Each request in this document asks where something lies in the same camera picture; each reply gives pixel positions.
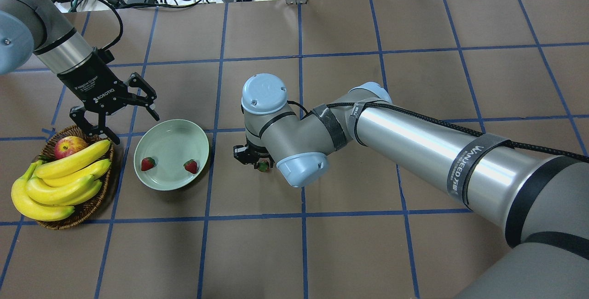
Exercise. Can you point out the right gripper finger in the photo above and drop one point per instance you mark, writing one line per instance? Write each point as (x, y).
(243, 154)
(271, 161)

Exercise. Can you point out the red apple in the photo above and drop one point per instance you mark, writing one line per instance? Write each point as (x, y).
(68, 146)

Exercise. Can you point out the yellow banana bunch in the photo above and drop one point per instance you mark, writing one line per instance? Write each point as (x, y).
(49, 190)

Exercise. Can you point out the wicker fruit basket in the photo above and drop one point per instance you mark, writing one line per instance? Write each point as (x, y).
(84, 210)

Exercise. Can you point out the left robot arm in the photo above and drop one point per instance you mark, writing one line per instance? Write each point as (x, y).
(37, 27)

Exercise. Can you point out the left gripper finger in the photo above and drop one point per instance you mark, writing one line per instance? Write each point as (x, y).
(78, 116)
(147, 100)

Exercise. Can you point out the pale green plate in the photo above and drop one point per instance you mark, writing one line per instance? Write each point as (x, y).
(171, 143)

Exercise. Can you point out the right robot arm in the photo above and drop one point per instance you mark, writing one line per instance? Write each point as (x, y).
(537, 195)

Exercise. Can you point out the greenish red strawberry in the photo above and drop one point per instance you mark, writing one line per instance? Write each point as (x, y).
(263, 166)

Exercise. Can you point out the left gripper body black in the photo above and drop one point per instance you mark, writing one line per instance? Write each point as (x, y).
(94, 83)

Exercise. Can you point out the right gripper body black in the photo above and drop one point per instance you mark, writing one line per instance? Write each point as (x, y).
(243, 153)

